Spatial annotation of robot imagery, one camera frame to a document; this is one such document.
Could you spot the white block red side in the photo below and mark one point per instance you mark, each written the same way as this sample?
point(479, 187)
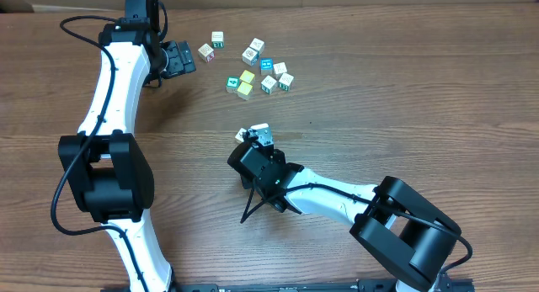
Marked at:
point(206, 53)

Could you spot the white block green side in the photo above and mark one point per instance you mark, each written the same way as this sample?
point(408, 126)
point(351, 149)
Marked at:
point(217, 39)

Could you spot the white block teal side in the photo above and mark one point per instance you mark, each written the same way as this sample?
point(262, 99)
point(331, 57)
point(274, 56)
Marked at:
point(268, 84)

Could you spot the white block blue side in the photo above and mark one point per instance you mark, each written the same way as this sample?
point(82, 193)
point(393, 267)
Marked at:
point(250, 56)

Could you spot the white letter block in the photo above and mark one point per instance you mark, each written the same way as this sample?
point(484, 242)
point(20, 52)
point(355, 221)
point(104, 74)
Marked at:
point(279, 69)

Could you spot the green number four block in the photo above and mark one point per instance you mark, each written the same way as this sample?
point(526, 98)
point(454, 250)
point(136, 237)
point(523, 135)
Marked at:
point(232, 84)

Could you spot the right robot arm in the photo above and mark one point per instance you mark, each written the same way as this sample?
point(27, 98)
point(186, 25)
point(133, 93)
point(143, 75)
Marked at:
point(409, 236)

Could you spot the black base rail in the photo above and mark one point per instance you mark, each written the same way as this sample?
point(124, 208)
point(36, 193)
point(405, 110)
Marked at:
point(446, 284)

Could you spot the white cream block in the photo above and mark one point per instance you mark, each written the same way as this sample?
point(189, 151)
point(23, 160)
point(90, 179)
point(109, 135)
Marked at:
point(239, 136)

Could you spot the yellow block upper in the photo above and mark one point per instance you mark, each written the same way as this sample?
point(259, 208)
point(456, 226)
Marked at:
point(247, 77)

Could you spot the white block red drawing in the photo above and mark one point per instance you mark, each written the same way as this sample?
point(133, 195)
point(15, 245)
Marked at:
point(259, 126)

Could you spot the yellow block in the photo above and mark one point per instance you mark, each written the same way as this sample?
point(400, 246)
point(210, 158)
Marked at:
point(247, 77)
point(245, 90)

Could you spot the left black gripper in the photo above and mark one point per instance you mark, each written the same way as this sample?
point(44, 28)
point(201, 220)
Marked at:
point(181, 57)

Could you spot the white block green edge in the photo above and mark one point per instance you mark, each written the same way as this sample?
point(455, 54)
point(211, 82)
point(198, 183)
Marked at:
point(285, 82)

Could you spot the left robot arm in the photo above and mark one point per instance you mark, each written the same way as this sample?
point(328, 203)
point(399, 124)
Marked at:
point(103, 165)

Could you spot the yellow block lower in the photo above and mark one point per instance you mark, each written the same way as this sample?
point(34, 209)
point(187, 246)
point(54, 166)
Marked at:
point(245, 90)

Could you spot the blue top block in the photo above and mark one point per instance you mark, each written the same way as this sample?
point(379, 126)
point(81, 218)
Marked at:
point(266, 66)

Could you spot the white block far top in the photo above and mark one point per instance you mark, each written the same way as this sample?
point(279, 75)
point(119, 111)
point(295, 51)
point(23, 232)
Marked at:
point(257, 45)

